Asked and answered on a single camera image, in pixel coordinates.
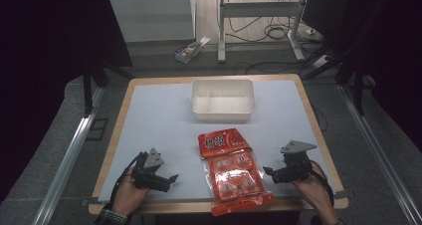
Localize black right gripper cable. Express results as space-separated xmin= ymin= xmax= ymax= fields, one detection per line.
xmin=308 ymin=160 xmax=335 ymax=207

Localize light grey table mat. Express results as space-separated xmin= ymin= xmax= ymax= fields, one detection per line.
xmin=98 ymin=79 xmax=336 ymax=203

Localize white plastic container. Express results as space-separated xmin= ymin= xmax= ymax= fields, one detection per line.
xmin=190 ymin=78 xmax=256 ymax=122

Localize dark curtain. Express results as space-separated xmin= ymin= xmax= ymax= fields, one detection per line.
xmin=0 ymin=0 xmax=133 ymax=203
xmin=303 ymin=0 xmax=422 ymax=153

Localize person's right hand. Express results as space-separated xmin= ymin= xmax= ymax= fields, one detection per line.
xmin=290 ymin=160 xmax=334 ymax=216

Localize white power strip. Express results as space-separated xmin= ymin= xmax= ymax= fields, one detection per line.
xmin=312 ymin=54 xmax=330 ymax=70

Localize black metal stand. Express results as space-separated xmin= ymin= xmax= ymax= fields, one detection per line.
xmin=300 ymin=0 xmax=392 ymax=117
xmin=82 ymin=60 xmax=133 ymax=118

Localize white board panel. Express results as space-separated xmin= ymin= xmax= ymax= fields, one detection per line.
xmin=107 ymin=0 xmax=197 ymax=44

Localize white metal stand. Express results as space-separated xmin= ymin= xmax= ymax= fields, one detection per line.
xmin=216 ymin=0 xmax=310 ymax=64

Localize small printed cardboard box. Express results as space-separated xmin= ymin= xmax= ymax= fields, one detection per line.
xmin=174 ymin=36 xmax=211 ymax=65

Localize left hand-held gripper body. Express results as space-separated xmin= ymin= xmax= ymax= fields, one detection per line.
xmin=131 ymin=147 xmax=166 ymax=190

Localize aluminium rail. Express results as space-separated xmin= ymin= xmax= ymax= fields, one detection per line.
xmin=336 ymin=84 xmax=422 ymax=225
xmin=32 ymin=85 xmax=106 ymax=225

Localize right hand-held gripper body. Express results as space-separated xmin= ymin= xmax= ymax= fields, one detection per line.
xmin=280 ymin=139 xmax=318 ymax=183

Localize person's left hand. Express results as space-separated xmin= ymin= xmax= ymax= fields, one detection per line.
xmin=111 ymin=166 xmax=151 ymax=217

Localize black floor cables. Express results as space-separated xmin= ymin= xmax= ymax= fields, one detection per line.
xmin=225 ymin=0 xmax=327 ymax=76

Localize red snack packet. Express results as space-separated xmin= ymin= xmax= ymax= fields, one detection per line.
xmin=197 ymin=127 xmax=276 ymax=217

